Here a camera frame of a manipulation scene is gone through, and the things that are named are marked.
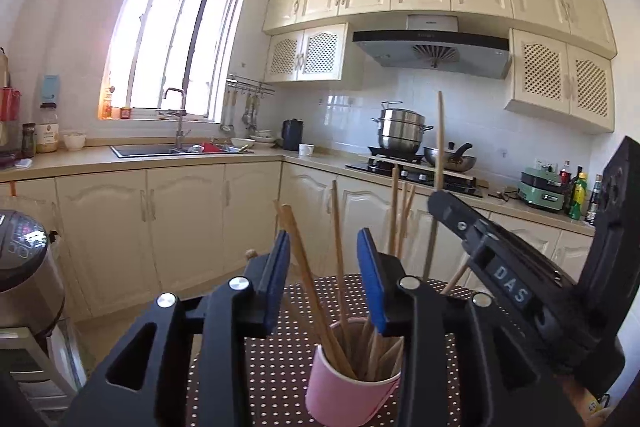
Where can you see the white ceramic bowl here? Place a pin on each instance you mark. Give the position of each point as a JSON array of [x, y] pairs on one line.
[[74, 142]]

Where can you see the pink cup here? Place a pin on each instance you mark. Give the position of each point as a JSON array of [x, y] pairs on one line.
[[340, 397]]

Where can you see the orange bottle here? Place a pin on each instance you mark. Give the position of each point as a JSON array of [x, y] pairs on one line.
[[107, 106]]

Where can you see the red utensil holder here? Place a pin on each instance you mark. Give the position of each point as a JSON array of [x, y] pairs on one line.
[[9, 107]]

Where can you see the white metal rack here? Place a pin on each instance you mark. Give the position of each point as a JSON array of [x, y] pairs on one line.
[[30, 357]]

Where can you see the beige kitchen countertop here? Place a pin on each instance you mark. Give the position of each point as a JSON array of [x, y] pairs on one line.
[[75, 157]]

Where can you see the steel sink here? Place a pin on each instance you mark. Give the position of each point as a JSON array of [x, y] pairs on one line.
[[145, 150]]

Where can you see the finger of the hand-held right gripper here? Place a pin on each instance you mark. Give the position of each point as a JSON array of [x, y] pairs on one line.
[[452, 214]]

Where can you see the small white cup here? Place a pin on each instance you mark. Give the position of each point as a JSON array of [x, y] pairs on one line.
[[306, 150]]

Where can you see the hanging metal spatula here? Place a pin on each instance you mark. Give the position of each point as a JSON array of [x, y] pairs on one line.
[[250, 114]]

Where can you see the steel wok with lid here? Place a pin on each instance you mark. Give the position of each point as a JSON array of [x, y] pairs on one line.
[[450, 159]]

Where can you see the double wall socket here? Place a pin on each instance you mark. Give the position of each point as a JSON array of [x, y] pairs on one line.
[[545, 165]]

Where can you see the brown polka-dot tablecloth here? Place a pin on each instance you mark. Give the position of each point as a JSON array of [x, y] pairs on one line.
[[280, 367]]

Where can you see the blue wall item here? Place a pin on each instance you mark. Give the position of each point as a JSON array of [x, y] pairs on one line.
[[50, 89]]

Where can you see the small red jar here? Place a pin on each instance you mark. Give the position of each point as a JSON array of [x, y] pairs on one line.
[[125, 113]]

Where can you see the dark rice cooker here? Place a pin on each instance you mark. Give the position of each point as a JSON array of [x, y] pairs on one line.
[[25, 267]]

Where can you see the dark soy sauce bottle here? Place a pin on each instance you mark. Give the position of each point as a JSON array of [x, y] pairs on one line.
[[594, 202]]

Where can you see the kitchen window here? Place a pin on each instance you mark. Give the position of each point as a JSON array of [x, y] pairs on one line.
[[150, 32]]

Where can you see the person's right hand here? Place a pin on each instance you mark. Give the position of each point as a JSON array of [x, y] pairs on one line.
[[580, 394]]

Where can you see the steel faucet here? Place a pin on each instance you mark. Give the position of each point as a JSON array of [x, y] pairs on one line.
[[178, 127]]

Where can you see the shallow white bowl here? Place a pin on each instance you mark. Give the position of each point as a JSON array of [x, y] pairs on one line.
[[242, 143]]

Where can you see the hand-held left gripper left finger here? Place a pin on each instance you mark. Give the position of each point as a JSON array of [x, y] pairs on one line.
[[277, 282]]

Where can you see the large lattice-door cabinet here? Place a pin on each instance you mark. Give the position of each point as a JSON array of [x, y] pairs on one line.
[[550, 77]]

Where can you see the small dark jar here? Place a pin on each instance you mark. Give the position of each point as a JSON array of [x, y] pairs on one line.
[[28, 141]]

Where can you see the metal utensil rail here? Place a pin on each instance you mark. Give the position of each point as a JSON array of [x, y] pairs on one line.
[[250, 86]]

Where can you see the black kettle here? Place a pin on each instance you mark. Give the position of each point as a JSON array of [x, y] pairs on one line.
[[292, 136]]

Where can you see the small lattice-door cabinet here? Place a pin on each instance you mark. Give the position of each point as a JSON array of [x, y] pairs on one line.
[[320, 54]]

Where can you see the black gas stove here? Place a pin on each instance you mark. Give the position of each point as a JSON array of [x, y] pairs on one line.
[[370, 168]]

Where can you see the wooden cutting board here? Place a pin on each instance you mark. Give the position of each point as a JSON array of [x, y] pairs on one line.
[[4, 67]]

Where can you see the hanging metal ladle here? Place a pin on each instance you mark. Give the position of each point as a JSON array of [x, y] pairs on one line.
[[227, 119]]

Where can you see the stack of white dishes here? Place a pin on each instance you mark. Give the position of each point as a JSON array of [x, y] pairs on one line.
[[263, 137]]

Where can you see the dark bottle red label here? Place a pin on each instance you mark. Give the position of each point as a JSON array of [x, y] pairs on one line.
[[565, 174]]

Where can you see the bunch of wooden chopsticks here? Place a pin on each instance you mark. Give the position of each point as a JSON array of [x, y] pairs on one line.
[[300, 247]]

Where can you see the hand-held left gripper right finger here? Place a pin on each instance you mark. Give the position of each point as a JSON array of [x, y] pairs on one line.
[[372, 287]]

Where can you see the red sink item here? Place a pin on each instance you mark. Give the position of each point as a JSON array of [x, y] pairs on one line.
[[210, 148]]

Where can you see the green bottle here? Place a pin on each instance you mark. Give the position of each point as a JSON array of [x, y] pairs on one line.
[[578, 197]]

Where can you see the large clear jar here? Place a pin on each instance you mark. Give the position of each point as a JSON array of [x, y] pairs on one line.
[[47, 132]]

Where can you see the steel steamer pot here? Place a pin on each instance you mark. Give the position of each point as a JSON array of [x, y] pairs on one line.
[[400, 132]]

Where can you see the green electric pot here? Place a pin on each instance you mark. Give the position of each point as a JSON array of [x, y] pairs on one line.
[[540, 197]]

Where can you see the range hood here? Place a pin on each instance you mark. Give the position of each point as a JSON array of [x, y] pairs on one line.
[[400, 49]]

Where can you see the white sponge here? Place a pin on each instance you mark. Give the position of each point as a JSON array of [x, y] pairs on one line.
[[23, 163]]

